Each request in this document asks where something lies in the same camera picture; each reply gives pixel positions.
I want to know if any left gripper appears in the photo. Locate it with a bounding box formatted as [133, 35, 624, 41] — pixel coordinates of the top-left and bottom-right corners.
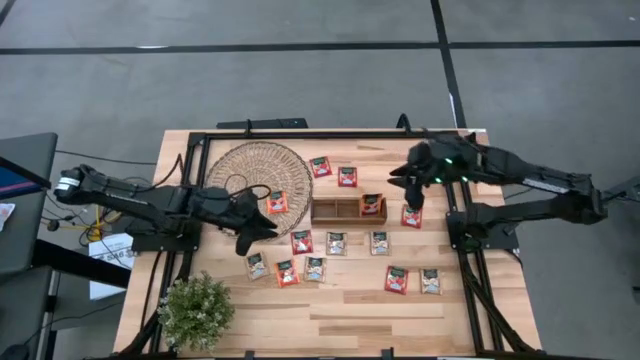
[225, 192, 279, 257]

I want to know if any dark grey desk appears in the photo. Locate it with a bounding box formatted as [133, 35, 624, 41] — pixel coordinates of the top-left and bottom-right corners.
[0, 264, 55, 360]
[0, 131, 59, 275]

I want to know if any black computer mouse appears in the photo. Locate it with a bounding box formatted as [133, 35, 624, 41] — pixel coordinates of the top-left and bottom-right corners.
[0, 343, 30, 360]

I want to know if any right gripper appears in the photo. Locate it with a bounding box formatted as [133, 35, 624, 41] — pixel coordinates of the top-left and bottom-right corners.
[388, 141, 471, 211]

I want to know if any laptop with blue screen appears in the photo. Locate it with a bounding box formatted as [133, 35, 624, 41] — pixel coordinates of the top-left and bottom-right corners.
[0, 156, 53, 201]

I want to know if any beige herbal tea packet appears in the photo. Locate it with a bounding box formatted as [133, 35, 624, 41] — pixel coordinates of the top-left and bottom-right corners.
[325, 231, 348, 257]
[244, 251, 271, 282]
[370, 231, 393, 258]
[303, 256, 328, 284]
[419, 268, 443, 296]

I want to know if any wooden tea organizer box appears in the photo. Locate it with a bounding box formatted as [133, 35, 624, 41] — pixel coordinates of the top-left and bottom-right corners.
[309, 197, 389, 226]

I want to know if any tangled black cable bundle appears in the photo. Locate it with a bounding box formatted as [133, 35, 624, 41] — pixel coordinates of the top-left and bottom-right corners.
[42, 174, 154, 249]

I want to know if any round woven straw placemat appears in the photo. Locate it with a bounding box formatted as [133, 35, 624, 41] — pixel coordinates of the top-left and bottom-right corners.
[205, 140, 315, 245]

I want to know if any small white paper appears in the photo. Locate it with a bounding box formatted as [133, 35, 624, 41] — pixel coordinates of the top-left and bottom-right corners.
[0, 202, 16, 232]

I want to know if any black floor beam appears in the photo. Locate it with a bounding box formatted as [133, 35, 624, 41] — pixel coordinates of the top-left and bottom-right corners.
[32, 238, 132, 290]

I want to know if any white printed paper sheet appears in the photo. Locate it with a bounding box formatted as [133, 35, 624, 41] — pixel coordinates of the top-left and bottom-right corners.
[88, 232, 136, 271]

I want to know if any red strawberry tea packet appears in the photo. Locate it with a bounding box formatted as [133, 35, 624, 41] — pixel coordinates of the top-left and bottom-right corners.
[383, 265, 410, 296]
[309, 155, 333, 179]
[290, 229, 314, 256]
[337, 166, 359, 189]
[400, 205, 424, 230]

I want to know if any plain white paper sheet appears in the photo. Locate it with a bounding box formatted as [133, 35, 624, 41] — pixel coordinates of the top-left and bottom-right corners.
[89, 272, 129, 301]

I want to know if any thin black floor cable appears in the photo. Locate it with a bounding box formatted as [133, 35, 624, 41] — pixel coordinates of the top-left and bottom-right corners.
[54, 148, 159, 166]

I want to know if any yellow cable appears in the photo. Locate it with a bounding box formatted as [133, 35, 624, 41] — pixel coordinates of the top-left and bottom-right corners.
[74, 207, 126, 242]

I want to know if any artificial green potted plant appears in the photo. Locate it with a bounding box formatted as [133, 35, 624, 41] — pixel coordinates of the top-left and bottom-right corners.
[156, 269, 236, 354]

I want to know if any flat black bar device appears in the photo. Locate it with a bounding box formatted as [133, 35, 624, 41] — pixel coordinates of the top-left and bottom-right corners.
[216, 117, 309, 131]

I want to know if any orange peach tea packet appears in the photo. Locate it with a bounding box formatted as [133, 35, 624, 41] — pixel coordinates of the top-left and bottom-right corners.
[359, 193, 385, 218]
[265, 190, 290, 216]
[274, 258, 301, 289]

